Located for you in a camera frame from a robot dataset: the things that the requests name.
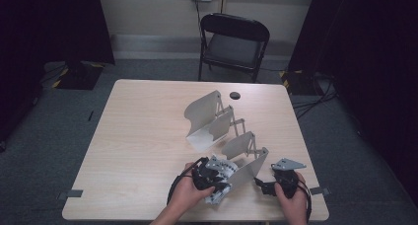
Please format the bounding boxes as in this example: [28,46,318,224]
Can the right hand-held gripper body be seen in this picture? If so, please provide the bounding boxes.
[270,157,308,199]

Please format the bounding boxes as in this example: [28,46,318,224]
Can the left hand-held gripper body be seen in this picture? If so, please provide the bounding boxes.
[191,155,228,191]

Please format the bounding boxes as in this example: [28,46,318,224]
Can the person's left hand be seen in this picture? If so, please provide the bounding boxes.
[171,163,216,216]

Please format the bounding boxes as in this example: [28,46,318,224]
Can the person's right hand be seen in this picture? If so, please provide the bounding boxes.
[274,171,310,225]

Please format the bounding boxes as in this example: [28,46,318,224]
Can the grey tape strip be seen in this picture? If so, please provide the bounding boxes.
[310,187,331,196]
[57,188,84,200]

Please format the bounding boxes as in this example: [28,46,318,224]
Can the black stand base, yellow-striped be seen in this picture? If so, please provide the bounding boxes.
[279,69,316,96]
[51,60,105,91]

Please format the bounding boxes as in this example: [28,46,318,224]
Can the black folding chair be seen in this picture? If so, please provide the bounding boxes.
[197,13,271,84]

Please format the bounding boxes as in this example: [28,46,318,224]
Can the black curtain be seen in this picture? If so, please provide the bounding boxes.
[289,0,418,196]
[0,0,115,144]

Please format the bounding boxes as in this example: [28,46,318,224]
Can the right hand-held gripper cable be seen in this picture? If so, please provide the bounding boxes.
[295,179,314,224]

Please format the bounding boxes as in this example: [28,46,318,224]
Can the hand-held gripper cable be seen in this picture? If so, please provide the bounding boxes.
[295,179,314,224]
[167,157,210,206]

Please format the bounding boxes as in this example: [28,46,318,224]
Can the left hand-held gripper cable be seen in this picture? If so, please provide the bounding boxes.
[167,157,210,206]

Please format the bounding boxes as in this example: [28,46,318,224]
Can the black floor cables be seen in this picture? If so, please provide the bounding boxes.
[290,71,339,120]

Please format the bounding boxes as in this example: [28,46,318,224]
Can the black power cable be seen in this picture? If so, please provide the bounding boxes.
[194,0,205,38]

